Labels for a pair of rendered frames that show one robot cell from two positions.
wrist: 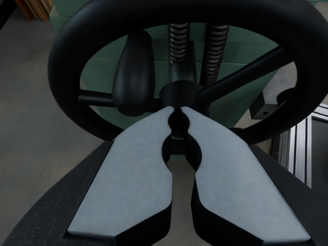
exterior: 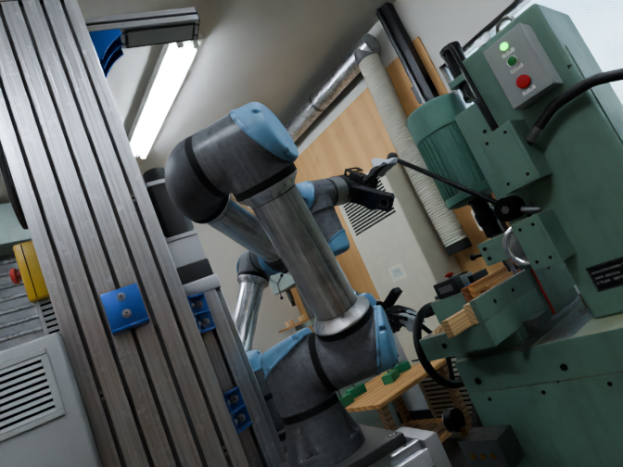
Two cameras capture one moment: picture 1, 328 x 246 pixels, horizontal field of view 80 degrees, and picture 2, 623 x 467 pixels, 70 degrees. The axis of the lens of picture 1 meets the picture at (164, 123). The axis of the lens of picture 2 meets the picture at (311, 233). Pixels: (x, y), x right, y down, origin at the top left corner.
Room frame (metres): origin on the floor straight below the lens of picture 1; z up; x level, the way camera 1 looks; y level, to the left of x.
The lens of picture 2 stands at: (1.16, -1.25, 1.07)
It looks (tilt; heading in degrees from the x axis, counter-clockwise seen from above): 10 degrees up; 140
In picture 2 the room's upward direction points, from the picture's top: 23 degrees counter-clockwise
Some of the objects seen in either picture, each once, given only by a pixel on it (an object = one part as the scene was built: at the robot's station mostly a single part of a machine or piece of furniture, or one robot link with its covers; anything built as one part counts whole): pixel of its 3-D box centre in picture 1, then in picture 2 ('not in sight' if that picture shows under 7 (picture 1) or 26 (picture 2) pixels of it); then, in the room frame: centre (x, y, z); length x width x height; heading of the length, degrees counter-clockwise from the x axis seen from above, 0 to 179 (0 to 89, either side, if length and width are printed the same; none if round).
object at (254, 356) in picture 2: not in sight; (247, 375); (-0.11, -0.62, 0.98); 0.13 x 0.12 x 0.14; 178
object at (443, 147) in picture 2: not in sight; (453, 152); (0.46, -0.01, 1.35); 0.18 x 0.18 x 0.31
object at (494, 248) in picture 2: not in sight; (508, 247); (0.48, -0.02, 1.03); 0.14 x 0.07 x 0.09; 1
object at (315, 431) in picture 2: not in sight; (318, 428); (0.38, -0.76, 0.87); 0.15 x 0.15 x 0.10
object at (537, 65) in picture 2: not in sight; (521, 67); (0.79, -0.15, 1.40); 0.10 x 0.06 x 0.16; 1
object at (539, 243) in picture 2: not in sight; (542, 239); (0.65, -0.17, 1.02); 0.09 x 0.07 x 0.12; 91
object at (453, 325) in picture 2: not in sight; (503, 294); (0.47, -0.12, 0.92); 0.57 x 0.02 x 0.04; 91
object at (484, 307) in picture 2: not in sight; (529, 278); (0.50, -0.03, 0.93); 0.60 x 0.02 x 0.06; 91
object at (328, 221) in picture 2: not in sight; (322, 236); (0.36, -0.54, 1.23); 0.11 x 0.08 x 0.11; 36
